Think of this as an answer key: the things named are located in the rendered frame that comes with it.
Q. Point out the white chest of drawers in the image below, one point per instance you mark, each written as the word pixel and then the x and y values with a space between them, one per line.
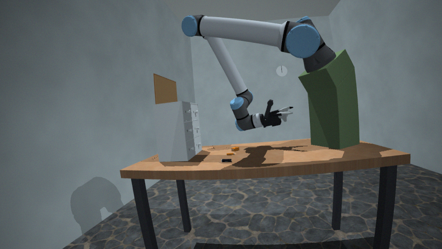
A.
pixel 170 131

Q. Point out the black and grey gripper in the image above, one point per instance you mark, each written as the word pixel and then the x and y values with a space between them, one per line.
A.
pixel 274 117

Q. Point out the grey drawer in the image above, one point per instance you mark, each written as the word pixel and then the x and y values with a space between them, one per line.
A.
pixel 196 128
pixel 188 130
pixel 198 146
pixel 194 112
pixel 187 111
pixel 190 148

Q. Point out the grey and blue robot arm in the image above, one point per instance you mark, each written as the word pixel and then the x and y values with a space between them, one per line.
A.
pixel 301 39

